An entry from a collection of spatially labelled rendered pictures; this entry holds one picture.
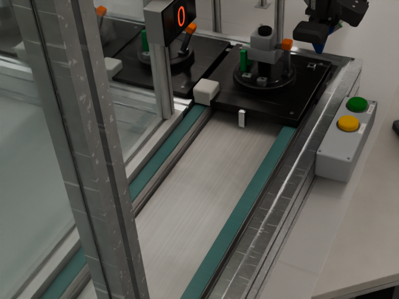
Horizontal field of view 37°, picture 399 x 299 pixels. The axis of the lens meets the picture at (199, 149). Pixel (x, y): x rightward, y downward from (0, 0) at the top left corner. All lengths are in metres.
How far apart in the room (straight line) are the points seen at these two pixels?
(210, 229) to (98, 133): 0.74
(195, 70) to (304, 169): 0.40
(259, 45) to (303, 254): 0.45
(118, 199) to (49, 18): 0.15
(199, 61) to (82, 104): 1.09
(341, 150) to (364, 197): 0.12
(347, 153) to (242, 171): 0.21
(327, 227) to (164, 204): 0.31
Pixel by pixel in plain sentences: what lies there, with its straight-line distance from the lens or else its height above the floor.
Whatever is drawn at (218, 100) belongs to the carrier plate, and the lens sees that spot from 1.29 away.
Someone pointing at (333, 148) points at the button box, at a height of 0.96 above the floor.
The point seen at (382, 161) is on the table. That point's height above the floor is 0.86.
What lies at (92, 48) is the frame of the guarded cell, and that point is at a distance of 0.34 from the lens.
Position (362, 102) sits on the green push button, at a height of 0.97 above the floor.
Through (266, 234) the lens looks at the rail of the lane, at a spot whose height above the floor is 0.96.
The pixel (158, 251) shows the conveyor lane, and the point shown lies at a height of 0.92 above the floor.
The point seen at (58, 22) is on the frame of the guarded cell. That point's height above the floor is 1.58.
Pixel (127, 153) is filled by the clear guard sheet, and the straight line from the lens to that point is 1.16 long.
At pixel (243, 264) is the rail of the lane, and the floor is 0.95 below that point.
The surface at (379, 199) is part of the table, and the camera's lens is 1.24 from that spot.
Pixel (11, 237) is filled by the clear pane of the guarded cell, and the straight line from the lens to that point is 0.35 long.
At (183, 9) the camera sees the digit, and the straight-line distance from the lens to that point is 1.12.
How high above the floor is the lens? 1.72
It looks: 40 degrees down
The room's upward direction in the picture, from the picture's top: 4 degrees counter-clockwise
